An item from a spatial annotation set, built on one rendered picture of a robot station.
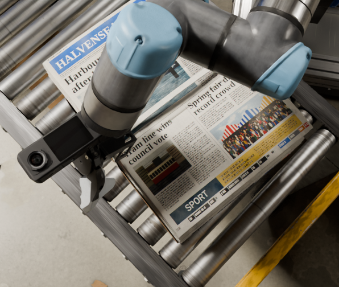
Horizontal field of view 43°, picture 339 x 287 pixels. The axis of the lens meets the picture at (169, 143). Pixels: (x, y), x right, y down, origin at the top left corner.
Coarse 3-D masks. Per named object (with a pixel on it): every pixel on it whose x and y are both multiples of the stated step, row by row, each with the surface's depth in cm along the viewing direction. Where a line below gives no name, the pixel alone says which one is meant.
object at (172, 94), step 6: (198, 72) 71; (204, 72) 71; (192, 78) 71; (198, 78) 71; (186, 84) 70; (174, 90) 70; (180, 90) 70; (168, 96) 70; (174, 96) 70; (162, 102) 70; (150, 108) 69; (156, 108) 69; (144, 114) 69; (150, 114) 69; (138, 120) 69
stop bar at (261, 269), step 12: (336, 180) 89; (324, 192) 89; (336, 192) 89; (312, 204) 88; (324, 204) 88; (300, 216) 87; (312, 216) 87; (288, 228) 87; (300, 228) 87; (276, 240) 87; (288, 240) 86; (276, 252) 85; (264, 264) 85; (276, 264) 85; (252, 276) 84; (264, 276) 84
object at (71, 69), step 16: (144, 0) 76; (112, 16) 75; (96, 32) 74; (64, 48) 73; (80, 48) 73; (96, 48) 73; (48, 64) 73; (64, 64) 73; (80, 64) 73; (96, 64) 72; (176, 64) 73; (64, 80) 72; (80, 80) 72; (80, 96) 71
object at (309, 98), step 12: (300, 84) 97; (300, 96) 96; (312, 96) 96; (300, 108) 97; (312, 108) 96; (324, 108) 96; (324, 120) 95; (336, 120) 95; (312, 132) 101; (336, 132) 94; (336, 144) 97; (336, 156) 101
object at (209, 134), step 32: (224, 96) 71; (256, 96) 71; (192, 128) 70; (224, 128) 70; (256, 128) 70; (288, 128) 70; (128, 160) 68; (160, 160) 68; (192, 160) 68; (224, 160) 68; (256, 160) 68; (160, 192) 67; (192, 192) 67; (224, 192) 67; (192, 224) 66
